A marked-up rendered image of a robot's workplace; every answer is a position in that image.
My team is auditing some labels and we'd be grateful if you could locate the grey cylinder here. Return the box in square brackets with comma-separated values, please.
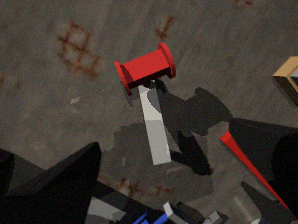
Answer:
[251, 218, 271, 224]

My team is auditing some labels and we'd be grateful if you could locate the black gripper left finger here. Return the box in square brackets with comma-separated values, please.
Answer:
[0, 142, 101, 224]

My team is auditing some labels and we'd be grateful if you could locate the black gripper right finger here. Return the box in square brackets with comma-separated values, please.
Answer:
[229, 118, 298, 220]

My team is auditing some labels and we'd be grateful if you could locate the red flat bar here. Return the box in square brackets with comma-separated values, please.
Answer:
[220, 131, 288, 209]

